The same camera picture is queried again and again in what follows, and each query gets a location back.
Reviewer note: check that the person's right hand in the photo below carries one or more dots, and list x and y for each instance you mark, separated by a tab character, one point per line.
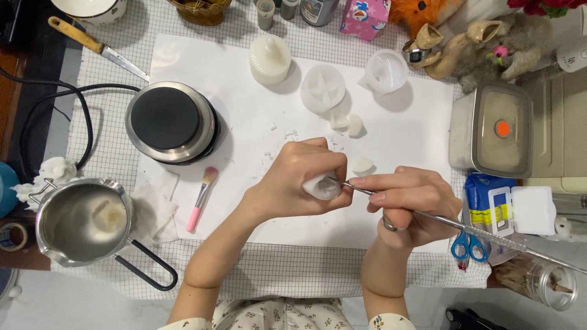
422	206

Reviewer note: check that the person's left hand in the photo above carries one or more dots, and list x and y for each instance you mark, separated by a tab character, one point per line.
289	183

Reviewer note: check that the white wax figure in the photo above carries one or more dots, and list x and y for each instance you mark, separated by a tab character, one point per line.
318	188

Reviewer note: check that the metal sculpting tool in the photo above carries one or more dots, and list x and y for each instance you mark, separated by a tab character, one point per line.
486	236

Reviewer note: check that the scattered white wax crumbs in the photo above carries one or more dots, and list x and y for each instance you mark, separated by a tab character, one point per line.
290	135

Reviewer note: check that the blue wet wipes packet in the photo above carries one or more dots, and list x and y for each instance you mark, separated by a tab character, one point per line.
481	197

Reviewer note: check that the red pen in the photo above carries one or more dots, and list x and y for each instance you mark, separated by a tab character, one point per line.
463	265

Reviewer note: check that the small white wax shell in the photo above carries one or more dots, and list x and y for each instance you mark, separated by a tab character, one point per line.
362	164

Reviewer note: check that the small white wax block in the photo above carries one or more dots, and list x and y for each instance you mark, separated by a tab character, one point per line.
338	121

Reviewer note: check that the small white wax dome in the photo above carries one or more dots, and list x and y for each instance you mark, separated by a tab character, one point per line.
355	125

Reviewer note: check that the white checkered cloth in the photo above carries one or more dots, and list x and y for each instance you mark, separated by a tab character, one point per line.
275	270

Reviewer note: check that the pink makeup brush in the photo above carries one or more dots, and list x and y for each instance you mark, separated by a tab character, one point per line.
200	201

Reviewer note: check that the open white silicone mold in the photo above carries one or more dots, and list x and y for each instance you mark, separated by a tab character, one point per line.
322	88

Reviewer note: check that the steel lidded storage container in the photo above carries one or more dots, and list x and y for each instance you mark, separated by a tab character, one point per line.
497	130

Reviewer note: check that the black device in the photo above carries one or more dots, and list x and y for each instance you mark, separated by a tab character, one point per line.
472	321

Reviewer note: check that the tall white silicone mold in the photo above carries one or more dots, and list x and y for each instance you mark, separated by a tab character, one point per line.
269	59

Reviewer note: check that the floral shirt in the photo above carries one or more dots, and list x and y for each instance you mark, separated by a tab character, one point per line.
284	316

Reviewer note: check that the white paper sheet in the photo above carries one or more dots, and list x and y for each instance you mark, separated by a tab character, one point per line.
220	68

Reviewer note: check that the round electric hot plate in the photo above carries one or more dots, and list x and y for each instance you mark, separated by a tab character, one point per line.
167	121

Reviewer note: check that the flat crumpled white tissue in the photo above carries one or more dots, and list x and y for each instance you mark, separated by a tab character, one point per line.
153	211

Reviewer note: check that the translucent silicone mold cup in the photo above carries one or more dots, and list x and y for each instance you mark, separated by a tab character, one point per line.
386	71

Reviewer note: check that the clear glass jar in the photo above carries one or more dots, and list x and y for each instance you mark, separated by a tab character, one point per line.
545	284

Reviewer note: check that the silver digital watch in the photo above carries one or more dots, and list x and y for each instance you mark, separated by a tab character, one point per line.
415	55

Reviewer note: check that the beige plastic cabinet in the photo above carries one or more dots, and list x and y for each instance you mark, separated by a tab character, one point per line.
562	128

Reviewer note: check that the small dark grey bottle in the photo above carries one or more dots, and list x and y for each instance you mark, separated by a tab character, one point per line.
289	9

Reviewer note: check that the dark glass jar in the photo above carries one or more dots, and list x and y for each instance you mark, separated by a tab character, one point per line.
318	11

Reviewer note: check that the pink cartoon box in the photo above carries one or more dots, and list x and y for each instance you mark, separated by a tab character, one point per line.
364	18

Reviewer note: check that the grey plush toy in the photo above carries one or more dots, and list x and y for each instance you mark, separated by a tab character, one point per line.
523	50

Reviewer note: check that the orange plush toy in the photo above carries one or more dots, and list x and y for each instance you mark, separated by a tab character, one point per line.
417	13

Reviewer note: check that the white plastic bottle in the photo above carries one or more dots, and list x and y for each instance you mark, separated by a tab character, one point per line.
573	57

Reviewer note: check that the steel melting pot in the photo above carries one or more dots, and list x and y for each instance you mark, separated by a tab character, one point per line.
80	224

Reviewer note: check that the balled white tissue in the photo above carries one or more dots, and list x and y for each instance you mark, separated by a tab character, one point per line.
55	172

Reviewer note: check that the red artificial flowers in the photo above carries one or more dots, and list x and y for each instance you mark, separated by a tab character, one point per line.
545	7

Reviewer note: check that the white enamel bowl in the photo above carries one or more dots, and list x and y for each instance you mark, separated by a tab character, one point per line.
91	9

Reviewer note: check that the blue round container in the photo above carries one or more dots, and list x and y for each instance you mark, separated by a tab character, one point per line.
7	190

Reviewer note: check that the roll of adhesive tape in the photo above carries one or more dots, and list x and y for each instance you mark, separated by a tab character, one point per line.
11	237

